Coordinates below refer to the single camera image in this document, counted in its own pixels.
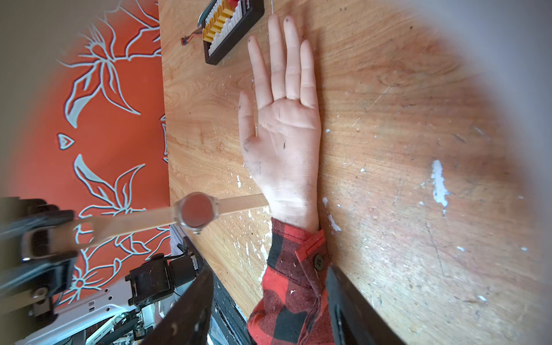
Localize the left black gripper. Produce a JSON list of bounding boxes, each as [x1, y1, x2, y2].
[[1, 197, 78, 344]]

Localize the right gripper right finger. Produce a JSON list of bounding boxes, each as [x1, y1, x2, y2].
[[326, 266, 405, 345]]

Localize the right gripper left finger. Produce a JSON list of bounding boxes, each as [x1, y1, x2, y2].
[[142, 267, 214, 345]]

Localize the beige strap wristwatch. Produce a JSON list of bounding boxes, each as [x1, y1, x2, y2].
[[48, 192, 269, 254]]

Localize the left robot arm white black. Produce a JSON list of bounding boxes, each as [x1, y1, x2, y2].
[[1, 198, 196, 344]]

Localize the red black plaid sleeve forearm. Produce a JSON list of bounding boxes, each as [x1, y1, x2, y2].
[[247, 218, 334, 344]]

